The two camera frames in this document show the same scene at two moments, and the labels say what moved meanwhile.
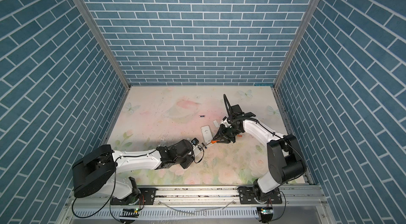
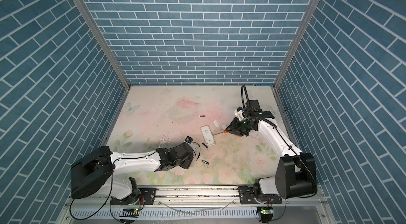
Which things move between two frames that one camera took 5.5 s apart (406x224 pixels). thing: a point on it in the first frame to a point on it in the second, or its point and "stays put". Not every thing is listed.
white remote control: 206,133 stays put
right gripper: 222,134 to 236,129
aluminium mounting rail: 303,197 stays put
